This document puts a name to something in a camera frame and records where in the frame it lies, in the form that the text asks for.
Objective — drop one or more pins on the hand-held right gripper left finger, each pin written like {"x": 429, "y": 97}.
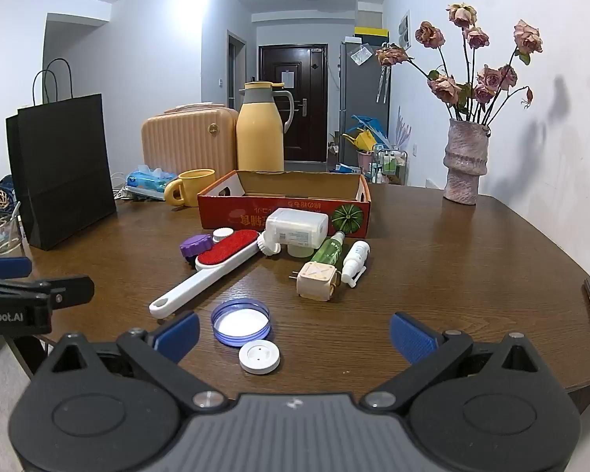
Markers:
{"x": 177, "y": 335}

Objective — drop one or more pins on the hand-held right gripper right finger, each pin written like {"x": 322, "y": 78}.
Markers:
{"x": 413, "y": 337}

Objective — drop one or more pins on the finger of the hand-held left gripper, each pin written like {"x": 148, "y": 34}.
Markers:
{"x": 71, "y": 290}
{"x": 5, "y": 268}

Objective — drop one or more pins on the white red lint brush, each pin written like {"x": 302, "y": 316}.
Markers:
{"x": 201, "y": 280}

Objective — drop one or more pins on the blue round lid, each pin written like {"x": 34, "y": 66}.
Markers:
{"x": 241, "y": 324}

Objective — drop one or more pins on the purple ridged cap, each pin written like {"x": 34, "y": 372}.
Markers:
{"x": 194, "y": 246}

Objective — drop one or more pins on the beige plug adapter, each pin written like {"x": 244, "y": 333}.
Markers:
{"x": 314, "y": 280}

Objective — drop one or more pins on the red cardboard box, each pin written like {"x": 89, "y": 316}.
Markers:
{"x": 241, "y": 212}

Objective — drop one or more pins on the white rectangular container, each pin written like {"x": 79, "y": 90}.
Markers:
{"x": 295, "y": 226}

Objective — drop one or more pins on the clear glass cup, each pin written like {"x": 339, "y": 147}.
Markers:
{"x": 2, "y": 240}

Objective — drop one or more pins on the woven rattan ball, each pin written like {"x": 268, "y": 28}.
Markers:
{"x": 0, "y": 196}

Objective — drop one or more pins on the white round disc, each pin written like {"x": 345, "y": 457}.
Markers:
{"x": 259, "y": 356}

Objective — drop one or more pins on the white spray bottle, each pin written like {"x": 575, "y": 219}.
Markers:
{"x": 358, "y": 255}

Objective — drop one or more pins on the small white cap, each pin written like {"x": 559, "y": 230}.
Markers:
{"x": 222, "y": 235}

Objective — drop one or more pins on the black paper bag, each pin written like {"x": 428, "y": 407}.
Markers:
{"x": 64, "y": 172}

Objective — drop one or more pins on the green bottle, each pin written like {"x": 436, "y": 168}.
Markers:
{"x": 327, "y": 250}

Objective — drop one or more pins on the blue tissue pack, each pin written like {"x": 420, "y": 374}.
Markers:
{"x": 145, "y": 179}

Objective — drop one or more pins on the yellow mug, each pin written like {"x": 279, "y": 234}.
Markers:
{"x": 196, "y": 184}

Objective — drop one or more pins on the metal utility cart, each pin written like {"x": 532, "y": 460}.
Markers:
{"x": 388, "y": 162}

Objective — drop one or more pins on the pink textured vase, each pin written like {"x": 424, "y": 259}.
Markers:
{"x": 464, "y": 162}

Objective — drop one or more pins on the pink bucket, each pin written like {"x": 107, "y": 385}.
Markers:
{"x": 365, "y": 160}

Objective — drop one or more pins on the pink ribbed suitcase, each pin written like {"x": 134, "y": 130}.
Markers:
{"x": 187, "y": 142}

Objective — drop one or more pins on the yellow watering can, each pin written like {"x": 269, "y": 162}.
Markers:
{"x": 364, "y": 140}

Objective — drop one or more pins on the small brown carton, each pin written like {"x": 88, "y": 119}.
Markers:
{"x": 333, "y": 150}

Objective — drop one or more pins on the yellow thermos jug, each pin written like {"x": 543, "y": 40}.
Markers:
{"x": 258, "y": 132}

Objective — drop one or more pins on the dark brown door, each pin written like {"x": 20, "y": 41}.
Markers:
{"x": 309, "y": 123}

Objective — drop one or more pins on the grey refrigerator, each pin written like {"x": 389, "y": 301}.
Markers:
{"x": 356, "y": 103}

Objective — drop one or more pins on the bunch of dried roses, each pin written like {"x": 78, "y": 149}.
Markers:
{"x": 445, "y": 88}

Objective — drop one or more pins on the hanging folded umbrellas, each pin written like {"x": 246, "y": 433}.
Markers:
{"x": 383, "y": 83}

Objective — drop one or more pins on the clear plastic bag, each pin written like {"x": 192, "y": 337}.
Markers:
{"x": 361, "y": 54}

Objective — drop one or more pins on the yellow black box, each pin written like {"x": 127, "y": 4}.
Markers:
{"x": 371, "y": 33}

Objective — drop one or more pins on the purple flower wall decal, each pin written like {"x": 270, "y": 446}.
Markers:
{"x": 403, "y": 130}

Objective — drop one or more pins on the blue plastic frame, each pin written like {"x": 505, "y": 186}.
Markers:
{"x": 368, "y": 123}

